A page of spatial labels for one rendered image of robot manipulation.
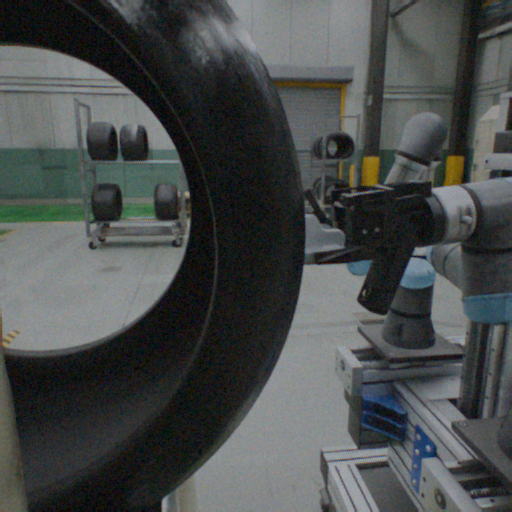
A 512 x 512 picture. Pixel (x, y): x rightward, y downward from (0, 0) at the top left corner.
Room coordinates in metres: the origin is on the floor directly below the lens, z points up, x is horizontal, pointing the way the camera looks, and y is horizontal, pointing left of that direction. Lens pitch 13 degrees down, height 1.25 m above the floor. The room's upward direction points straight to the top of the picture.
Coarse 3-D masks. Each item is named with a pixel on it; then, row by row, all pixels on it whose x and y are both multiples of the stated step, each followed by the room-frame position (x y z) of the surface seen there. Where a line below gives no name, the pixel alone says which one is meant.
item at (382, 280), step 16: (400, 240) 0.51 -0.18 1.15; (416, 240) 0.51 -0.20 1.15; (400, 256) 0.51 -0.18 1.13; (368, 272) 0.55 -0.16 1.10; (384, 272) 0.51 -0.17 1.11; (400, 272) 0.51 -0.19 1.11; (368, 288) 0.52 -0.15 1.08; (384, 288) 0.51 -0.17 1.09; (368, 304) 0.51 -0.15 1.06; (384, 304) 0.51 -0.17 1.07
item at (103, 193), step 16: (80, 128) 5.51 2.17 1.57; (96, 128) 5.61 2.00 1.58; (112, 128) 5.77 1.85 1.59; (128, 128) 5.67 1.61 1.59; (144, 128) 5.83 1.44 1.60; (80, 144) 5.49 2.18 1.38; (96, 144) 5.53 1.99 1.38; (112, 144) 6.11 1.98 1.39; (128, 144) 5.57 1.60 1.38; (144, 144) 6.16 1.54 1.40; (80, 160) 5.49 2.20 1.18; (96, 160) 5.67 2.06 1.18; (112, 160) 5.71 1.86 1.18; (128, 160) 5.71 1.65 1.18; (144, 160) 5.76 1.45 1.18; (96, 176) 6.09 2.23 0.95; (96, 192) 5.57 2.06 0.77; (112, 192) 5.61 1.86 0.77; (160, 192) 5.65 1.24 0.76; (176, 192) 5.72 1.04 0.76; (96, 208) 5.51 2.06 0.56; (112, 208) 5.55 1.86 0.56; (160, 208) 5.59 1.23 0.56; (176, 208) 5.65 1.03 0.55; (96, 224) 6.06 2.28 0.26; (176, 224) 6.20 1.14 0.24; (176, 240) 5.66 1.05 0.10
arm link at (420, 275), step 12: (408, 264) 1.16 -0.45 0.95; (420, 264) 1.16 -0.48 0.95; (408, 276) 1.12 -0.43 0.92; (420, 276) 1.11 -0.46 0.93; (432, 276) 1.12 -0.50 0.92; (408, 288) 1.12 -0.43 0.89; (420, 288) 1.11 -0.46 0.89; (432, 288) 1.13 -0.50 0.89; (396, 300) 1.14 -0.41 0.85; (408, 300) 1.11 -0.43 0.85; (420, 300) 1.11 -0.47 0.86; (432, 300) 1.13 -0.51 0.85; (408, 312) 1.11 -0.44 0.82; (420, 312) 1.11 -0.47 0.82
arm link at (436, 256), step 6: (438, 246) 0.69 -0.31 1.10; (444, 246) 0.67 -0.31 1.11; (450, 246) 0.65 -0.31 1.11; (456, 246) 0.64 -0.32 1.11; (426, 252) 0.73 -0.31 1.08; (432, 252) 0.70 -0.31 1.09; (438, 252) 0.68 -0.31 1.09; (444, 252) 0.66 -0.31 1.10; (432, 258) 0.69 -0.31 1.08; (438, 258) 0.67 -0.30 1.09; (444, 258) 0.65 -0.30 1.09; (432, 264) 0.70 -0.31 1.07; (438, 264) 0.67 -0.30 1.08; (444, 264) 0.64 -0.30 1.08; (438, 270) 0.67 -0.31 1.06; (444, 270) 0.64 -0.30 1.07; (444, 276) 0.67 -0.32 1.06
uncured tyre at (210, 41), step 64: (0, 0) 0.52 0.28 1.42; (64, 0) 0.53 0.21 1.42; (128, 0) 0.29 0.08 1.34; (192, 0) 0.31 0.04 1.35; (128, 64) 0.56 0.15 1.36; (192, 64) 0.30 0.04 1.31; (256, 64) 0.34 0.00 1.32; (192, 128) 0.30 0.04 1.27; (256, 128) 0.31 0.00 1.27; (192, 192) 0.57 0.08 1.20; (256, 192) 0.31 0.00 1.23; (192, 256) 0.57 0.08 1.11; (256, 256) 0.31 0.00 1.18; (192, 320) 0.56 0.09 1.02; (256, 320) 0.31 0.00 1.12; (64, 384) 0.53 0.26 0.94; (128, 384) 0.53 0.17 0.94; (192, 384) 0.29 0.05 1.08; (256, 384) 0.33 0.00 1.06; (64, 448) 0.44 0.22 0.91; (128, 448) 0.29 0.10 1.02; (192, 448) 0.30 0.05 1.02
